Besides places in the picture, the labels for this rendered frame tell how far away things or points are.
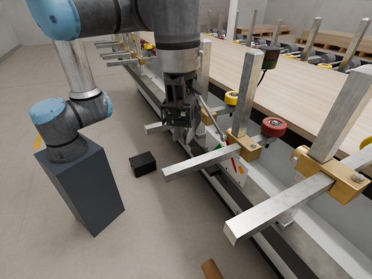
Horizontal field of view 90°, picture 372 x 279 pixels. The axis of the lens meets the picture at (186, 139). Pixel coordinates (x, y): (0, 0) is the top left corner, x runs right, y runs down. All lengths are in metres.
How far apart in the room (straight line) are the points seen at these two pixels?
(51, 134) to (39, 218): 0.88
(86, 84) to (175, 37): 0.70
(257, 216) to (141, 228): 1.15
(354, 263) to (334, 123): 0.50
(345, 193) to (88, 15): 0.57
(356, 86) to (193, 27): 0.29
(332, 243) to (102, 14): 0.87
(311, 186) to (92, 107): 0.92
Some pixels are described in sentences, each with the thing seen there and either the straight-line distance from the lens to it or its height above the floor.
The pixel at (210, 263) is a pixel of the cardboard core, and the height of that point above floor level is 0.08.
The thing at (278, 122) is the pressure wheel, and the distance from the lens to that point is 0.73.
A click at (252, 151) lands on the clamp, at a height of 0.87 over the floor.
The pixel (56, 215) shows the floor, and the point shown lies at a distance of 1.73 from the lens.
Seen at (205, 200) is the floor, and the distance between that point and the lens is 1.53.
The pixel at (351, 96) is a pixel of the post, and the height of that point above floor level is 1.12.
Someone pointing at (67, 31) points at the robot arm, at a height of 1.21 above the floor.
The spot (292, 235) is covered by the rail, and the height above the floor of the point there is 0.70.
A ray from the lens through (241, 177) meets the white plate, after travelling 0.71.
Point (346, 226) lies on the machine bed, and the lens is 0.84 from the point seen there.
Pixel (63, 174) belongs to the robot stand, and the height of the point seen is 0.58.
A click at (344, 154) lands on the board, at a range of 0.70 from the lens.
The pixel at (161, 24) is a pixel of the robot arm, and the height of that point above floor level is 1.21.
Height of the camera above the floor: 1.25
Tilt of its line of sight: 37 degrees down
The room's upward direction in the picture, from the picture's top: straight up
